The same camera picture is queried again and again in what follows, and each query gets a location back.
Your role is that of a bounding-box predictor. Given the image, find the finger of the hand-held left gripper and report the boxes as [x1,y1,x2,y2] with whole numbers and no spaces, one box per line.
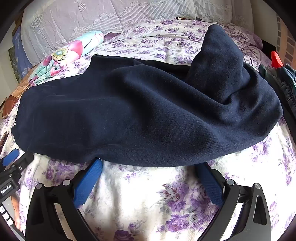
[13,152,34,174]
[0,149,19,167]

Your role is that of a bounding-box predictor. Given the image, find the folded teal pink floral quilt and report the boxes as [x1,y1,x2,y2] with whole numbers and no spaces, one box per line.
[28,31,105,87]

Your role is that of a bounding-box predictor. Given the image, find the purple floral bed sheet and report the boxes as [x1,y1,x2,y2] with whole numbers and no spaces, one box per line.
[0,19,296,241]

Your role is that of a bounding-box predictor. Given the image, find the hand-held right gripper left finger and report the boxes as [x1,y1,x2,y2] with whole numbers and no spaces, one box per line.
[25,158,109,241]

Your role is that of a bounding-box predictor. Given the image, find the navy blue pants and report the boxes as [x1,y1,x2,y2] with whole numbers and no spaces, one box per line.
[11,24,284,168]

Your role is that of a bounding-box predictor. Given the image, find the orange plastic object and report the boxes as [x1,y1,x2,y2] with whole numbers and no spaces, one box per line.
[271,51,283,69]

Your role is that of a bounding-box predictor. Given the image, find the person's left hand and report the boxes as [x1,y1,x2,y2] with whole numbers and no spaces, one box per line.
[11,194,24,232]

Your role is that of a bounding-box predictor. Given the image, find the pile of dark clothes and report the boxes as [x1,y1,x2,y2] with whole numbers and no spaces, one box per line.
[258,62,296,112]

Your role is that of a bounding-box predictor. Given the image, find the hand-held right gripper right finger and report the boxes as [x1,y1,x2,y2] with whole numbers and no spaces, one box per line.
[196,162,272,241]

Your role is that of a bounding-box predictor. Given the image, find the brown golden pillow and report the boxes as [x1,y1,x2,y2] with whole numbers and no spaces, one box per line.
[2,79,31,119]

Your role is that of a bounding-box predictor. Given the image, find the blue cloth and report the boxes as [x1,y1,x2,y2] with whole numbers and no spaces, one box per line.
[11,25,30,79]

